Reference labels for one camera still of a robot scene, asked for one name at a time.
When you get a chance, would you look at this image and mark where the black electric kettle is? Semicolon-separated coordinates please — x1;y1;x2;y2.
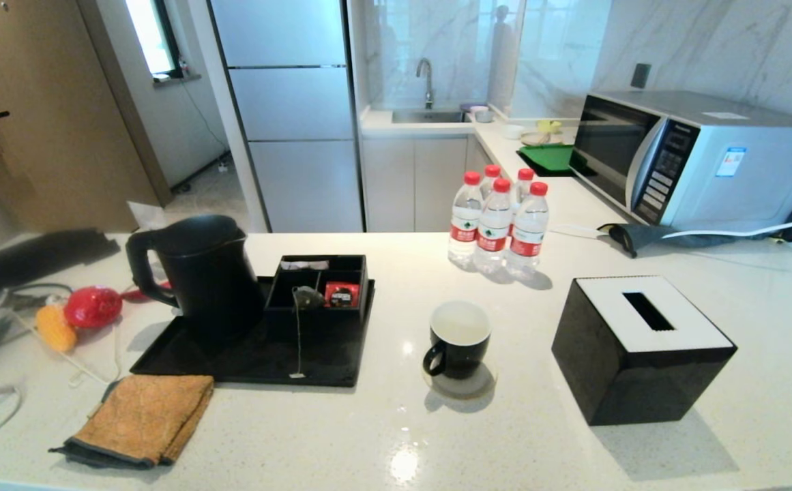
126;215;267;342

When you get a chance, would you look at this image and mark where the white kitchen cabinet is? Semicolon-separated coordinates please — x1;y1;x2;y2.
362;133;495;233

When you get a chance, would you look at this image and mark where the red sachet packet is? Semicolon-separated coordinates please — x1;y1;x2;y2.
325;282;360;309

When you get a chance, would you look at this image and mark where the black compartment box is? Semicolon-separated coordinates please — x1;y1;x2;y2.
264;254;369;325

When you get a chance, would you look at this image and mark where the black mug white inside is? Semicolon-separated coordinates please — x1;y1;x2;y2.
423;301;492;381

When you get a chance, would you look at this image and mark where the steel sink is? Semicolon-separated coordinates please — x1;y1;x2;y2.
391;108;468;124

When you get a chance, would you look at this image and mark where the round clear coaster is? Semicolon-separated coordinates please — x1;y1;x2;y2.
423;361;499;401

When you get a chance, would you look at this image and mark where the chrome faucet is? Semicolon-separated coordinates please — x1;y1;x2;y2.
415;57;435;110

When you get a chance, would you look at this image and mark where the silver refrigerator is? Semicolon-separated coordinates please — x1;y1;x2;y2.
207;0;367;234

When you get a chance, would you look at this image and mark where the black serving tray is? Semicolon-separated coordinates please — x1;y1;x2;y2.
130;276;376;388

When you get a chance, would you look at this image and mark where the dark grey cloth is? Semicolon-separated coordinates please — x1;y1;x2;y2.
598;213;792;258

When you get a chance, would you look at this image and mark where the clear sign card stand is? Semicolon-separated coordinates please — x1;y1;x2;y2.
126;200;168;233

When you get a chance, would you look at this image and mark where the black tissue box white lid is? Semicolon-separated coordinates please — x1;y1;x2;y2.
551;276;738;427

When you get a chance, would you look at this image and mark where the orange-brown folded cloth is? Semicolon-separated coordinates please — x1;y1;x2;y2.
48;374;215;470

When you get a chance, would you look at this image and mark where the red ball toy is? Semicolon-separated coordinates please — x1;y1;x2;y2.
63;286;123;329

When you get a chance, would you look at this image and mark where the window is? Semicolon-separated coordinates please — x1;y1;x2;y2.
125;0;185;79

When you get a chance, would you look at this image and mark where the yellow corn toy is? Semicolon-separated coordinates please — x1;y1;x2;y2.
35;304;78;353

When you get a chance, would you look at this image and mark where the silver microwave oven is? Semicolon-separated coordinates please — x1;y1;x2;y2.
568;89;792;231

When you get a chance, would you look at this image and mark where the black flat case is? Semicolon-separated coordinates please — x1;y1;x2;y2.
0;228;121;297

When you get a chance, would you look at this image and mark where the brown wooden door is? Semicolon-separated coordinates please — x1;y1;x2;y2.
0;0;164;233

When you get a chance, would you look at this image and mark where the grey tea bag with string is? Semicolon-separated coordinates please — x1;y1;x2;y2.
290;286;326;379

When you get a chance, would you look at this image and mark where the thin white cable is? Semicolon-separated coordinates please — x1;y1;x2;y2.
10;310;123;386

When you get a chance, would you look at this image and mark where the white power cable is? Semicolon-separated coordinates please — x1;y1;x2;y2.
549;218;792;241

